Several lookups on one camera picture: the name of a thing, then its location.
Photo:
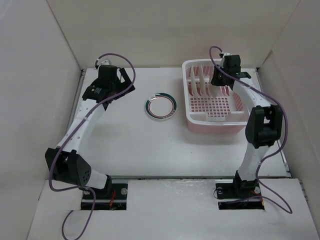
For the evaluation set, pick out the green quatrefoil plate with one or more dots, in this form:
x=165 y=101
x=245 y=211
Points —
x=215 y=91

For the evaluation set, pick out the green red ring plate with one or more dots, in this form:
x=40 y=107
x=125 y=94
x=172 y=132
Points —
x=160 y=106

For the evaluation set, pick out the orange sunburst plate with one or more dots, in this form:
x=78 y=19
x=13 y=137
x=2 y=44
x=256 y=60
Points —
x=193 y=83
x=202 y=82

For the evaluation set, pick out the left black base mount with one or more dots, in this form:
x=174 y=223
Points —
x=114 y=199

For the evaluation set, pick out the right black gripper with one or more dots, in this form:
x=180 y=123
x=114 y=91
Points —
x=214 y=80

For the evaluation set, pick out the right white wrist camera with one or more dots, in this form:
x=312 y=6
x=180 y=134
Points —
x=223 y=56

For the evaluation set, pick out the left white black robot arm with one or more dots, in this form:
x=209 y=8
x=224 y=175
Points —
x=66 y=162

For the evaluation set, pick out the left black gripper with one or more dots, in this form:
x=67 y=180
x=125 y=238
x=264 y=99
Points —
x=123 y=85

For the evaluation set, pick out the pink white dish rack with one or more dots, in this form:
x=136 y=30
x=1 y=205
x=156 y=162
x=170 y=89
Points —
x=225 y=114

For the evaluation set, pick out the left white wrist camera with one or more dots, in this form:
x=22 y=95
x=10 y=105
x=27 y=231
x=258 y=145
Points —
x=101 y=62

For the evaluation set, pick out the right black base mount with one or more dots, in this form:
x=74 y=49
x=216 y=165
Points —
x=233 y=194

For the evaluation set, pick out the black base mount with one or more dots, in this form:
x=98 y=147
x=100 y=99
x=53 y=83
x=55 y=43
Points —
x=233 y=194
x=114 y=199

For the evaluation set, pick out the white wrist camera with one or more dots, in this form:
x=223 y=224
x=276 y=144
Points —
x=223 y=56
x=101 y=62

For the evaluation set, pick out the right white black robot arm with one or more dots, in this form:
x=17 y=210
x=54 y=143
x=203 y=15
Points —
x=263 y=128

